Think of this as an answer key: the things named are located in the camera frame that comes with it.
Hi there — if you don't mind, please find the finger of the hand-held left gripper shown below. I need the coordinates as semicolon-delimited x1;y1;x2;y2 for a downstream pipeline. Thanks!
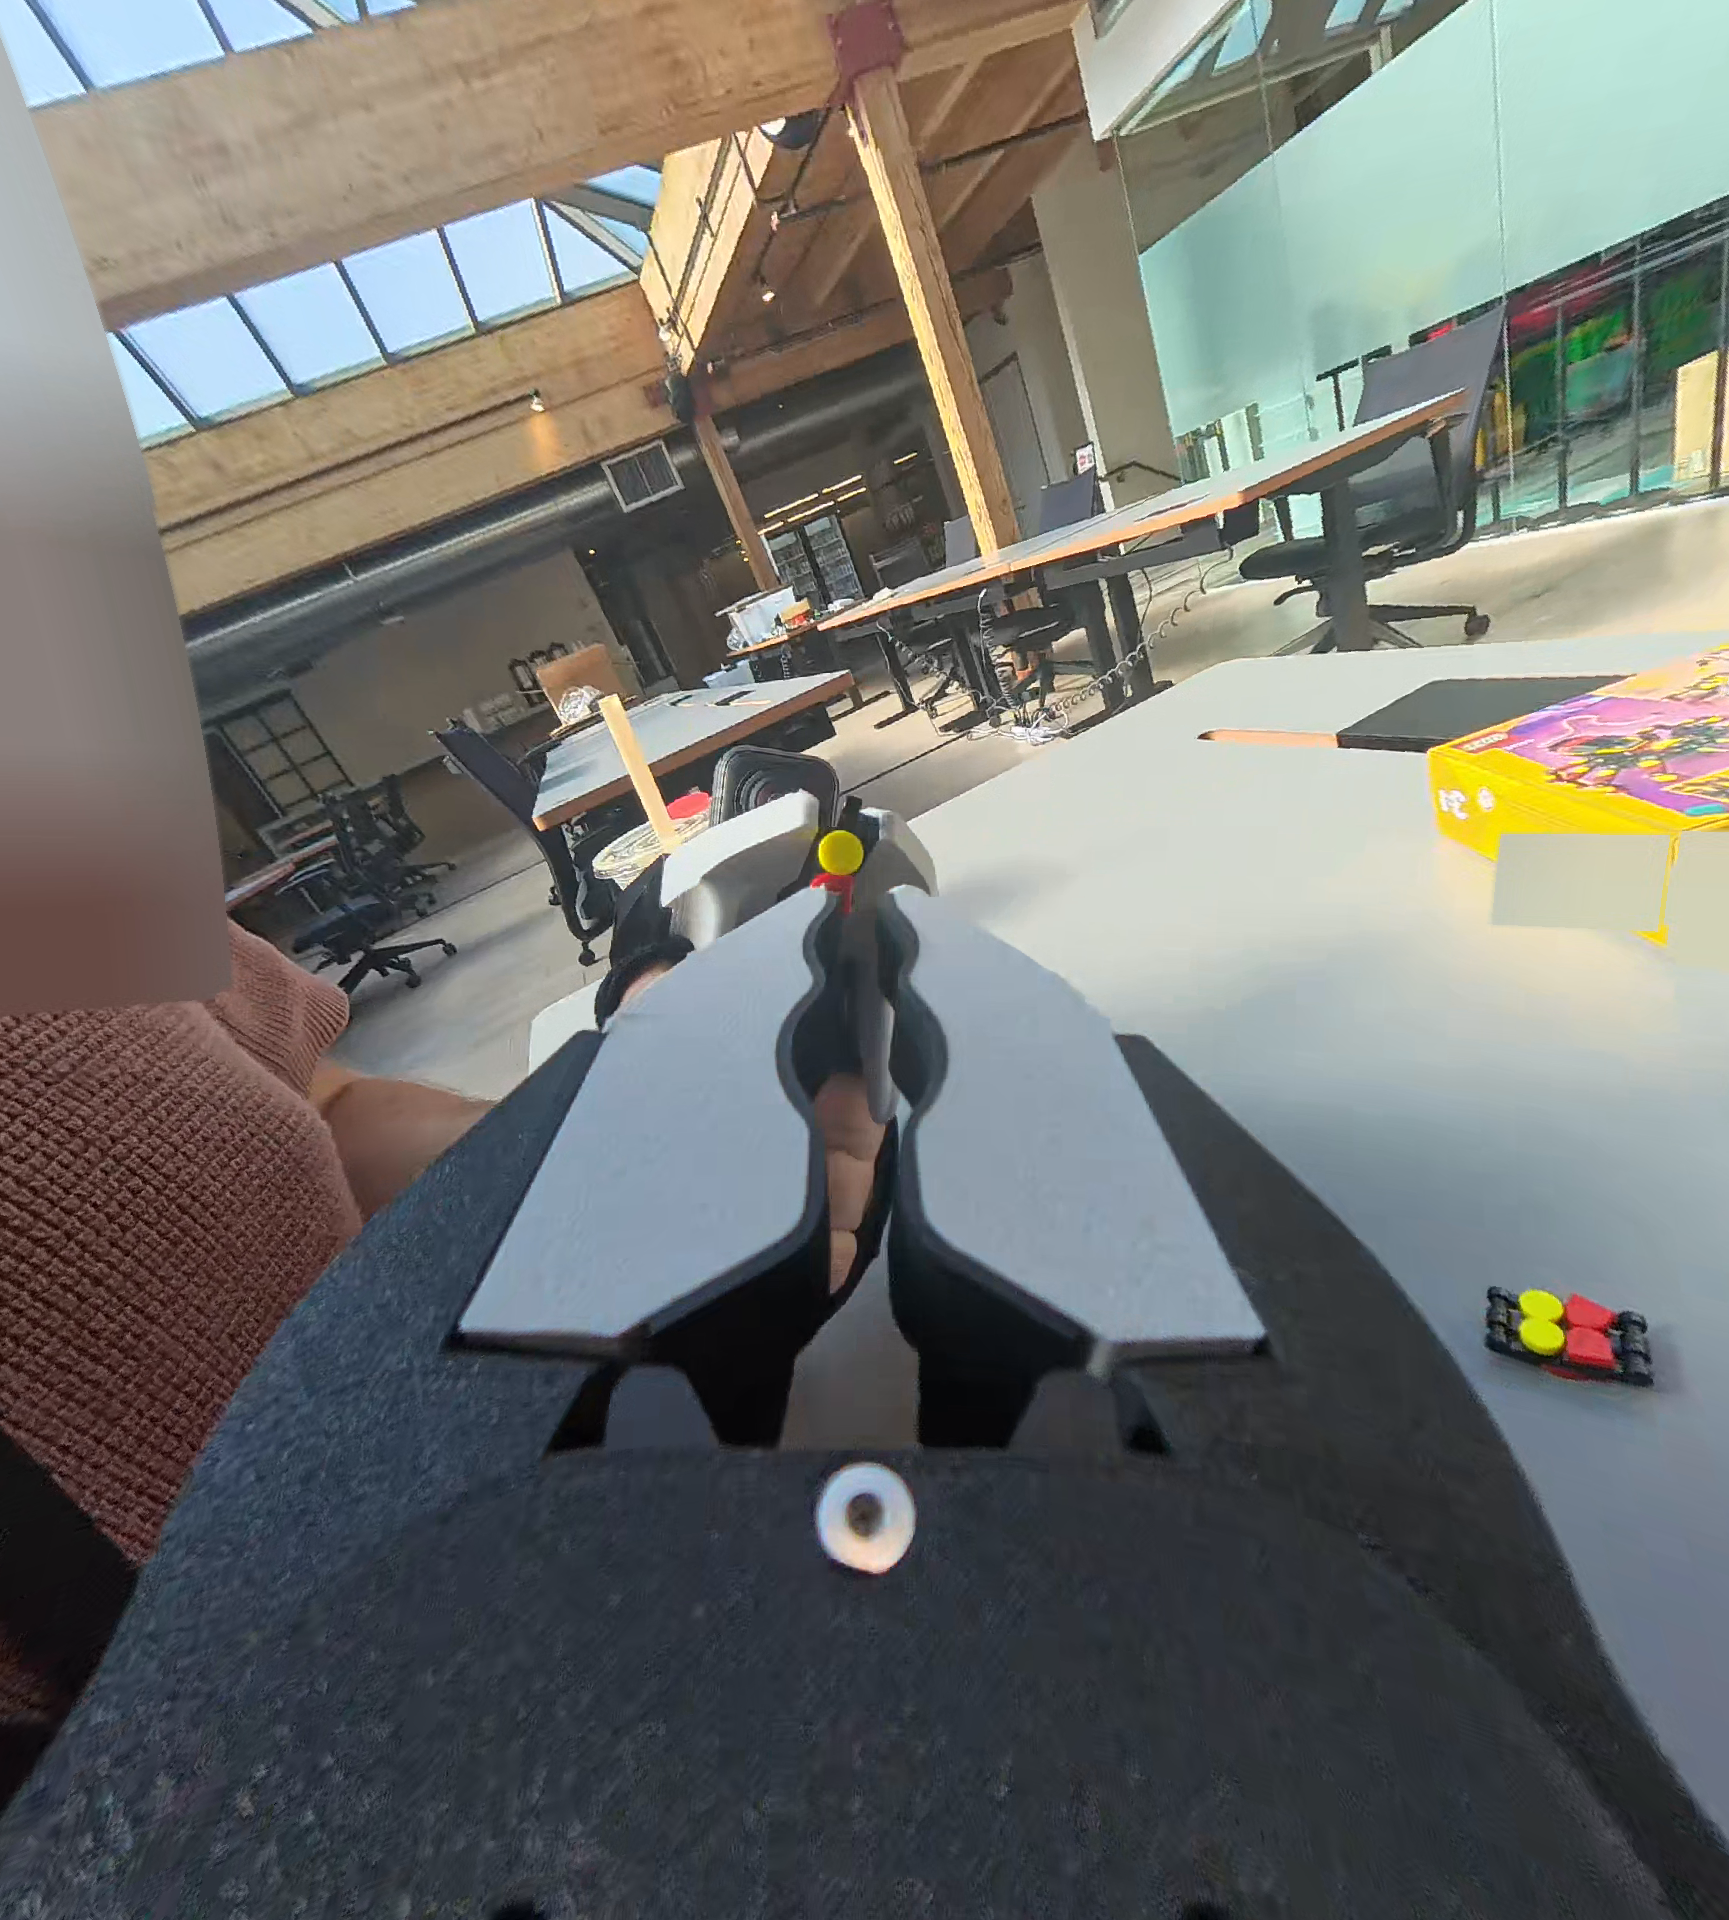
662;809;823;948
866;809;945;901

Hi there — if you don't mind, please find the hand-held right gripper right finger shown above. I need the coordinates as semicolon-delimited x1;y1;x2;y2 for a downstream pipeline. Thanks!
885;887;1271;1376

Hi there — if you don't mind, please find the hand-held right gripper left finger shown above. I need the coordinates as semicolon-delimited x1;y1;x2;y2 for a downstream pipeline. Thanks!
463;892;839;1365

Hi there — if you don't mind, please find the black red yellow brick plate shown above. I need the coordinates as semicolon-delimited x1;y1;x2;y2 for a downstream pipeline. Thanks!
1482;1286;1659;1386

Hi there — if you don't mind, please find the colourful cardboard lego box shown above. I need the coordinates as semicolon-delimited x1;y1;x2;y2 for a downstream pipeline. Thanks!
1425;645;1729;867

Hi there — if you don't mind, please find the person's left hand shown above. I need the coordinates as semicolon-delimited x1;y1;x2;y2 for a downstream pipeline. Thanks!
818;1066;902;1298

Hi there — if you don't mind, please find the grey top office desk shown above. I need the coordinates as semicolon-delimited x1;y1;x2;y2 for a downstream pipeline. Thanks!
527;669;861;962

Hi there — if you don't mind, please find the clear plastic cup with straw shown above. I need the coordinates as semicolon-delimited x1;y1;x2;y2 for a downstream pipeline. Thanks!
589;691;717;889

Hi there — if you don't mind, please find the black office chair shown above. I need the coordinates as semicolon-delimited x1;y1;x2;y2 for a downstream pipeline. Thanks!
1242;310;1513;654
265;780;463;996

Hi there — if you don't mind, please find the long wood edged desk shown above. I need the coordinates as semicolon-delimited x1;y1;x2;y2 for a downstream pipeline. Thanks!
814;389;1474;737

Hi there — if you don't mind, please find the wooden roof beam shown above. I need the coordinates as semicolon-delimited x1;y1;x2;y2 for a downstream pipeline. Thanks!
146;271;693;615

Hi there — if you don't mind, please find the glass skylight roof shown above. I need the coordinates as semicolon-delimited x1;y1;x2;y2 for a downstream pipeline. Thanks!
0;0;669;445

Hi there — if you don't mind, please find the light wooden beam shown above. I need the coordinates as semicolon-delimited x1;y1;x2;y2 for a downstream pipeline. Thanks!
25;0;1092;332

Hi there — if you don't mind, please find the long ceiling duct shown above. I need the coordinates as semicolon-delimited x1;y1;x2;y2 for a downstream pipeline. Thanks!
183;344;957;709

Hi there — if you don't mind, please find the wooden support post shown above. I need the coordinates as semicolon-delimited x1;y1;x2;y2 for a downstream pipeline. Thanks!
836;0;1031;557

